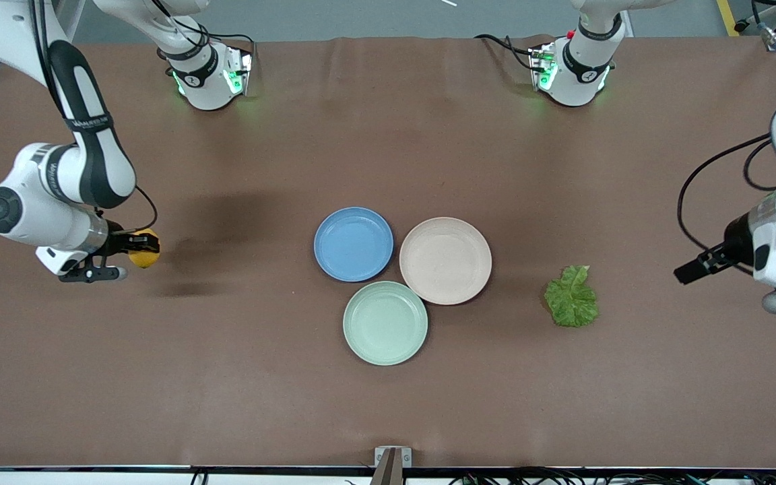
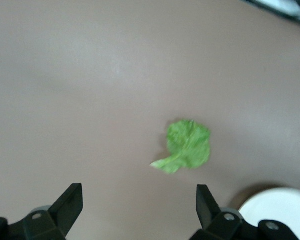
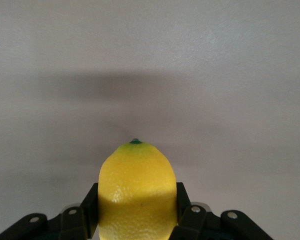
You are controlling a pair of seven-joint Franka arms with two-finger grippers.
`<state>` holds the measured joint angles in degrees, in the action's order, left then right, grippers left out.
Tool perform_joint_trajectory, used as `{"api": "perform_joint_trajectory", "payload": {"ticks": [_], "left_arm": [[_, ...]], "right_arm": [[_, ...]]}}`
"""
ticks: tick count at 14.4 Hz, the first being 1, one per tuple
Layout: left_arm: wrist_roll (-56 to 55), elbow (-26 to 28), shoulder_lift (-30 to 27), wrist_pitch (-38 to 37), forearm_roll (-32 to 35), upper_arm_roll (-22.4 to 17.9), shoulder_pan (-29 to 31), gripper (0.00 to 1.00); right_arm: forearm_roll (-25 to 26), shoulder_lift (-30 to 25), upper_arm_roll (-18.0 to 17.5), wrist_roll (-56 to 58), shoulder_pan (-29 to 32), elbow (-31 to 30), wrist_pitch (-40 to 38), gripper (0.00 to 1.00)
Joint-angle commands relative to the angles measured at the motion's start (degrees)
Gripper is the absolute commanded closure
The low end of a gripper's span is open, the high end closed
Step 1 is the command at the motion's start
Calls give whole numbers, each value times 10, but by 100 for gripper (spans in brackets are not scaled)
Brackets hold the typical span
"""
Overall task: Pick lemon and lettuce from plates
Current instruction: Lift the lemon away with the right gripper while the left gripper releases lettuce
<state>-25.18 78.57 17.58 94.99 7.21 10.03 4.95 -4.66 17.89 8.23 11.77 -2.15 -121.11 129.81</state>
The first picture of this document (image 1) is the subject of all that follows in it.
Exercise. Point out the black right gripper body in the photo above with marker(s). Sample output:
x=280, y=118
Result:
x=116, y=243

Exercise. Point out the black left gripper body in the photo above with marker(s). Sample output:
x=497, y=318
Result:
x=736, y=246

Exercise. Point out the yellow lemon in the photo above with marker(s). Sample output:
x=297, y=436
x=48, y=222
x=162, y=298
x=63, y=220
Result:
x=142, y=261

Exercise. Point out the green lettuce leaf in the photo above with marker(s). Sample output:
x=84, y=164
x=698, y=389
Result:
x=571, y=303

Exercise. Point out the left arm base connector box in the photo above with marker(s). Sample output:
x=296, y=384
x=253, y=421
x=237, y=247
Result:
x=541, y=67

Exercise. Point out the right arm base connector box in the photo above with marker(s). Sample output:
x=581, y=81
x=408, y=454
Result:
x=238, y=71

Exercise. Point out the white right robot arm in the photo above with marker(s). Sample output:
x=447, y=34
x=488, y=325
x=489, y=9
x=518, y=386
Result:
x=102, y=162

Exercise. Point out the brown table cover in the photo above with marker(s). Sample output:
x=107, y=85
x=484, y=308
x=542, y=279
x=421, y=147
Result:
x=159, y=370

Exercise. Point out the blue plate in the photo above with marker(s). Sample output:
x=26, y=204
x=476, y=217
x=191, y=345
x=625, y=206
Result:
x=353, y=244

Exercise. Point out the yellow floor tape strip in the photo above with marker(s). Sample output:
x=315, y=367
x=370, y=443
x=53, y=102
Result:
x=728, y=20

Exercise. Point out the beige plate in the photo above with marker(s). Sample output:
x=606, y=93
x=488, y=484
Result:
x=445, y=259

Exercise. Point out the mint green plate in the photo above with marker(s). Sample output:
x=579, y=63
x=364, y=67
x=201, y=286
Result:
x=385, y=323

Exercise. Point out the brown camera post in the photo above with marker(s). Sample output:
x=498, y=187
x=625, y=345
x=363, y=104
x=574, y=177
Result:
x=388, y=471

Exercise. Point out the grey metal bracket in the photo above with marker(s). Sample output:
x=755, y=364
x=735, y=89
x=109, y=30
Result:
x=407, y=457

